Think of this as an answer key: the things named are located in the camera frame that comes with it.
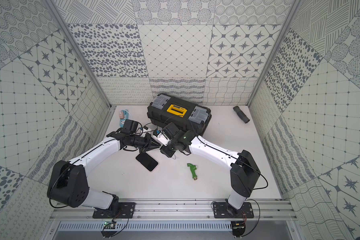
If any black smartphone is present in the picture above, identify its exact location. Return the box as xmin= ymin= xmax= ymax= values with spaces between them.
xmin=136 ymin=153 xmax=159 ymax=172

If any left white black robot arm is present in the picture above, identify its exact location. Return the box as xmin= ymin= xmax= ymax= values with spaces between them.
xmin=47 ymin=131 xmax=162 ymax=210

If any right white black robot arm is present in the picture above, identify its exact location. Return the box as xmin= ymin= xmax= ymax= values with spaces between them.
xmin=155 ymin=123 xmax=262 ymax=210

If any green plastic pipe fitting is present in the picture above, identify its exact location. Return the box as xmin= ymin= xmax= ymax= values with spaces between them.
xmin=187 ymin=163 xmax=198 ymax=181

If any black toolbox yellow latch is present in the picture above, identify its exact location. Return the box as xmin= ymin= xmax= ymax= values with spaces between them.
xmin=147 ymin=94 xmax=212 ymax=136

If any black cylindrical tube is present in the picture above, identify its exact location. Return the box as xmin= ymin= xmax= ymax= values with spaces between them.
xmin=233 ymin=106 xmax=250 ymax=124

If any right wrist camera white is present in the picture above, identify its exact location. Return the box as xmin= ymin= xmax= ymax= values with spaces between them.
xmin=153 ymin=129 xmax=170 ymax=146

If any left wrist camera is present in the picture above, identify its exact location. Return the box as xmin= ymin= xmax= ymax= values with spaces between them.
xmin=120 ymin=119 xmax=139 ymax=135

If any aluminium frame rail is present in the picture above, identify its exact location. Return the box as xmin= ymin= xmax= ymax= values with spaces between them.
xmin=50 ymin=199 xmax=297 ymax=221

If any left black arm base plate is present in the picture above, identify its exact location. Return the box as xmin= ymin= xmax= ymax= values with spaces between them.
xmin=93 ymin=202 xmax=136 ymax=219

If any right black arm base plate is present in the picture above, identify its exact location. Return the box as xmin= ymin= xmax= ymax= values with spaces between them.
xmin=211 ymin=201 xmax=254 ymax=219

